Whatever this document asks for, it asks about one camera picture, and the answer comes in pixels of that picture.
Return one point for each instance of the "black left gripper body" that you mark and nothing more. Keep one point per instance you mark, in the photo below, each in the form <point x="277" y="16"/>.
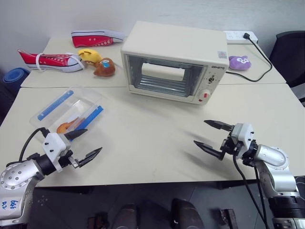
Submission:
<point x="64" y="161"/>

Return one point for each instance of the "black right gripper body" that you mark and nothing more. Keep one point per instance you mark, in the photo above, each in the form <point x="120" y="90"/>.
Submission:
<point x="229" y="145"/>

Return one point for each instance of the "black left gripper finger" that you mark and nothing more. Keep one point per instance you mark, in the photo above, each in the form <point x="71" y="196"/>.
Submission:
<point x="75" y="134"/>
<point x="90" y="156"/>

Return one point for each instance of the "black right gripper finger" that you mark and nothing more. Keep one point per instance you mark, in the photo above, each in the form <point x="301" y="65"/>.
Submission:
<point x="218" y="125"/>
<point x="209" y="149"/>

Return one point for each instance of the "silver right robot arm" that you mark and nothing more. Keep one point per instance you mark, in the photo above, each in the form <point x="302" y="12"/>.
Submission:
<point x="276" y="167"/>

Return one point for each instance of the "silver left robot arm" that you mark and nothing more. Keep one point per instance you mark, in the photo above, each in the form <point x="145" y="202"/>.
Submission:
<point x="14" y="175"/>

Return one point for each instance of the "glass oven door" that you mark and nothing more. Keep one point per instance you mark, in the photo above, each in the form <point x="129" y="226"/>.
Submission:
<point x="162" y="70"/>

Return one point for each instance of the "cream toaster oven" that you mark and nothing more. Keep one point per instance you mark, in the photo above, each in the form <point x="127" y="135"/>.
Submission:
<point x="176" y="40"/>

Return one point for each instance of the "orange bread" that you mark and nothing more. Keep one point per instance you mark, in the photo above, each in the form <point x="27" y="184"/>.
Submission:
<point x="63" y="127"/>

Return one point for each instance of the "blue container clip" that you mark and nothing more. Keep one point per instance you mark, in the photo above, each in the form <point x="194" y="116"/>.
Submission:
<point x="91" y="117"/>
<point x="56" y="105"/>

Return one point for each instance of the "clear plastic container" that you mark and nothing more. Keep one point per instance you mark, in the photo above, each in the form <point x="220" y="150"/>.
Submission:
<point x="71" y="100"/>

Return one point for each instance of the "purple plush toy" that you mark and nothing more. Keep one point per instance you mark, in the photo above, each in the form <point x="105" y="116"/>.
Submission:
<point x="239" y="63"/>

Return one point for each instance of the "dark rounded shape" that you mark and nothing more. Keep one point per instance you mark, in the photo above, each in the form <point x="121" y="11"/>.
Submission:
<point x="187" y="214"/>

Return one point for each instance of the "brown plush toy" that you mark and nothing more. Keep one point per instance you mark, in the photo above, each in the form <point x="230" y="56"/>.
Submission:
<point x="104" y="68"/>

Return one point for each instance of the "red canvas sneaker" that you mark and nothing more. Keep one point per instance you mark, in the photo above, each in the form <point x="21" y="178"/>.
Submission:
<point x="95" y="40"/>
<point x="51" y="60"/>

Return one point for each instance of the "yellow plush toy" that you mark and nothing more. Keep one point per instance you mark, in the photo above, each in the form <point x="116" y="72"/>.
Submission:
<point x="89" y="55"/>

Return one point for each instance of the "white power strip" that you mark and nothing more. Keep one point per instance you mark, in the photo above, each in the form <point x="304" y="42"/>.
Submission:
<point x="234" y="37"/>

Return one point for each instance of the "black power plug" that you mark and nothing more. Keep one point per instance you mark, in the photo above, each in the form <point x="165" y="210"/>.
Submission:
<point x="247" y="36"/>

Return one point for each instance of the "black office chair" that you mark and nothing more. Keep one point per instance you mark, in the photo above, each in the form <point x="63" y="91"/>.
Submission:
<point x="289" y="57"/>

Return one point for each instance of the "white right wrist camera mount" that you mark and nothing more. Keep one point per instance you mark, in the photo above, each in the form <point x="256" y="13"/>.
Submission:
<point x="243" y="133"/>

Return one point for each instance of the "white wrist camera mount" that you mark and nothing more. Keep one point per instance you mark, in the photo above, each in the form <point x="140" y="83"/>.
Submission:
<point x="243" y="133"/>
<point x="53" y="143"/>

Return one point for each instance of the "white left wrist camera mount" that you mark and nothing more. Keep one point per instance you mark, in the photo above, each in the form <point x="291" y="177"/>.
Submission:
<point x="53" y="143"/>

